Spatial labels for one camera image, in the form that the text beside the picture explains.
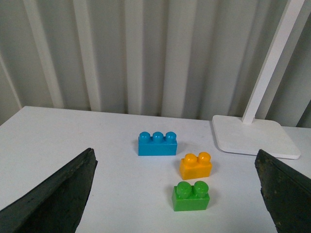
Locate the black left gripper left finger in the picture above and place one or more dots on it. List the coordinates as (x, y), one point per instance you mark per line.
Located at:
(57, 204)

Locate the yellow two-stud toy block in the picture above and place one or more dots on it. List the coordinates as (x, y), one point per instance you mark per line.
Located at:
(194, 167)

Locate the white desk lamp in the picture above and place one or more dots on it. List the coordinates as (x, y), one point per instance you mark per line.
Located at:
(246, 134)

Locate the blue three-stud toy block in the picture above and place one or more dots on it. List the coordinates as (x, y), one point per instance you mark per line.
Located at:
(157, 144)

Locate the green two-stud toy block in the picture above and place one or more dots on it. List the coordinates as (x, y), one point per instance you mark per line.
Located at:
(187, 197)

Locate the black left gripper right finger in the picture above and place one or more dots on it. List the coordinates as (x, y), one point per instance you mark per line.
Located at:
(286, 194)

